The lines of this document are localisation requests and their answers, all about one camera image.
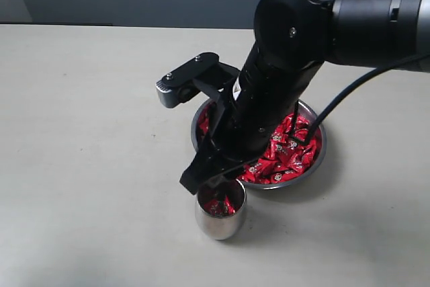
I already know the round steel bowl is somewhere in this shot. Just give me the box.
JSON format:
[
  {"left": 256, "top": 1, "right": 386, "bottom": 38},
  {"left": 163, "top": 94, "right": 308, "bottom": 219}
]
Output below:
[{"left": 190, "top": 97, "right": 328, "bottom": 190}]

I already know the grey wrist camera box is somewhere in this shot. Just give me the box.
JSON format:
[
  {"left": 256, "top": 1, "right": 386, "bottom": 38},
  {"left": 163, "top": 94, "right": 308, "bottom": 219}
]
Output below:
[{"left": 156, "top": 52, "right": 239, "bottom": 109}]

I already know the pile of red wrapped candies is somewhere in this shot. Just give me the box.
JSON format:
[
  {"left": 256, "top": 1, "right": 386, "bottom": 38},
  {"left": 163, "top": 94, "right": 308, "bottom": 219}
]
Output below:
[{"left": 198, "top": 104, "right": 320, "bottom": 185}]

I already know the stainless steel cup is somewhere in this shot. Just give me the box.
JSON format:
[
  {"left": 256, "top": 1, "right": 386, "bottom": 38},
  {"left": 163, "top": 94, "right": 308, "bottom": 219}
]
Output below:
[{"left": 195, "top": 180, "right": 247, "bottom": 241}]

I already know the black cable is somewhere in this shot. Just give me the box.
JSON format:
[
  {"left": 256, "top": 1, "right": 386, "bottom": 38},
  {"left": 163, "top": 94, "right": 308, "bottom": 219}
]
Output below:
[{"left": 287, "top": 53, "right": 430, "bottom": 149}]

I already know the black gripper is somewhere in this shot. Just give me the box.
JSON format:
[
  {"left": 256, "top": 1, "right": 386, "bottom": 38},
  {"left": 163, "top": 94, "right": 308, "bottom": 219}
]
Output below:
[{"left": 179, "top": 44, "right": 322, "bottom": 195}]

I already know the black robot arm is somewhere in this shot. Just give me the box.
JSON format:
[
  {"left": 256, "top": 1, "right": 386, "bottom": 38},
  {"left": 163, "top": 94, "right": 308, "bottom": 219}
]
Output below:
[{"left": 180, "top": 0, "right": 429, "bottom": 194}]

